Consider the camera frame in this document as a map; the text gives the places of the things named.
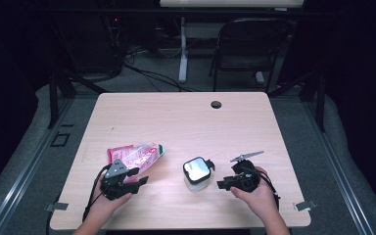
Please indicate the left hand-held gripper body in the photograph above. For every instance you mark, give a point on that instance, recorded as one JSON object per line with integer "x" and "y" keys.
{"x": 116, "y": 187}

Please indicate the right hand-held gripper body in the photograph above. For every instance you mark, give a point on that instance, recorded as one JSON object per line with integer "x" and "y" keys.
{"x": 246, "y": 178}

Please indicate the pink clear plastic bag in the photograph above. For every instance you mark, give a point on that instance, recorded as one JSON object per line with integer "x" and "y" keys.
{"x": 142, "y": 160}

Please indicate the white square container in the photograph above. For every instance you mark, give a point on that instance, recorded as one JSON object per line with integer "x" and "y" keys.
{"x": 196, "y": 173}

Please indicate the person's left hand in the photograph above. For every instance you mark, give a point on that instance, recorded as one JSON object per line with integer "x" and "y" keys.
{"x": 103, "y": 205}

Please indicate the person's right hand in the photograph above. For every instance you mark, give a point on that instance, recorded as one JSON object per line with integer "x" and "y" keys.
{"x": 261, "y": 199}

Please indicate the grey tape piece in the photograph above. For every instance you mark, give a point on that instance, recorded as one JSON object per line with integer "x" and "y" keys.
{"x": 57, "y": 206}
{"x": 305, "y": 205}

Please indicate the black metal stand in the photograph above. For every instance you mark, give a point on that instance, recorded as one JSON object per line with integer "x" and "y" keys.
{"x": 319, "y": 104}
{"x": 54, "y": 98}

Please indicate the white desk leg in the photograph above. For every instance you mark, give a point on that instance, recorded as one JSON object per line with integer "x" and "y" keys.
{"x": 183, "y": 55}

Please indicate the black folding chair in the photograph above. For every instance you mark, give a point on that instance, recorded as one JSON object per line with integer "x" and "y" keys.
{"x": 251, "y": 42}

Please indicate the aluminium floor rail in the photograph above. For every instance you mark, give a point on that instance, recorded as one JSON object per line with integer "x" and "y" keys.
{"x": 23, "y": 182}
{"x": 342, "y": 176}

